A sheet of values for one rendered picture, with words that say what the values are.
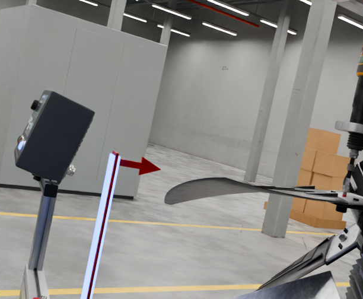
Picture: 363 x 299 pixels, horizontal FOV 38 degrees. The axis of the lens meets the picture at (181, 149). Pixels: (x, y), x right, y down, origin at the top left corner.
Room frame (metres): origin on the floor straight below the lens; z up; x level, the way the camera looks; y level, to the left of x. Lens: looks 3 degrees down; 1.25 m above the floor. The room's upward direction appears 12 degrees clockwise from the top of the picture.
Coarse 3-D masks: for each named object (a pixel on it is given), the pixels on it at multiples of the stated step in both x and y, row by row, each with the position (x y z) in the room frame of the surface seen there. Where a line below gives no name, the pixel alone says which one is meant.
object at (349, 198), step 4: (336, 192) 0.81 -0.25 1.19; (340, 192) 0.82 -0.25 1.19; (340, 196) 0.77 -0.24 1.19; (348, 196) 0.78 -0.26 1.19; (352, 196) 0.78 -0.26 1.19; (356, 196) 0.79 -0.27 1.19; (360, 196) 0.79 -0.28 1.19; (348, 200) 0.75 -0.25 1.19; (352, 200) 0.75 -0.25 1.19; (360, 200) 0.76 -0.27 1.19; (348, 204) 0.73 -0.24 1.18; (352, 204) 0.73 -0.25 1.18; (356, 204) 0.73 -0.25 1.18; (360, 204) 0.73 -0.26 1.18
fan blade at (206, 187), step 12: (192, 180) 0.65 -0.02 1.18; (204, 180) 0.63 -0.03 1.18; (216, 180) 0.62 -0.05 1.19; (228, 180) 0.61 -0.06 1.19; (168, 192) 0.74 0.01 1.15; (180, 192) 0.74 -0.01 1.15; (192, 192) 0.74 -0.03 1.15; (204, 192) 0.75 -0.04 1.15; (216, 192) 0.76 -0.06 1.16; (228, 192) 0.76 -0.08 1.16; (240, 192) 0.77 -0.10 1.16; (252, 192) 0.79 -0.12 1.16; (264, 192) 0.67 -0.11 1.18; (276, 192) 0.65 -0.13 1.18; (288, 192) 0.68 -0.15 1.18; (300, 192) 0.72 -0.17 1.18; (312, 192) 0.73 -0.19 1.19; (324, 192) 0.73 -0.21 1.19; (168, 204) 0.81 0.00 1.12
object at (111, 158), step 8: (112, 160) 0.65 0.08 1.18; (112, 168) 0.65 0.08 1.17; (104, 184) 0.66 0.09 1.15; (104, 192) 0.66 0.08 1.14; (104, 200) 0.65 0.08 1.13; (96, 224) 0.67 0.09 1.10; (96, 232) 0.66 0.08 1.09; (96, 240) 0.65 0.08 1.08; (96, 248) 0.65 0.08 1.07; (88, 264) 0.66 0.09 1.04; (88, 272) 0.65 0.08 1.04; (88, 280) 0.65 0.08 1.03
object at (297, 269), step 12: (324, 240) 0.90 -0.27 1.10; (312, 252) 0.90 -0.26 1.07; (324, 252) 0.85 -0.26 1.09; (300, 264) 0.88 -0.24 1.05; (312, 264) 0.84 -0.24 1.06; (324, 264) 0.82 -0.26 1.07; (276, 276) 0.92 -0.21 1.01; (288, 276) 0.87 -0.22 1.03; (300, 276) 0.84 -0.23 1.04; (264, 288) 0.90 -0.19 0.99
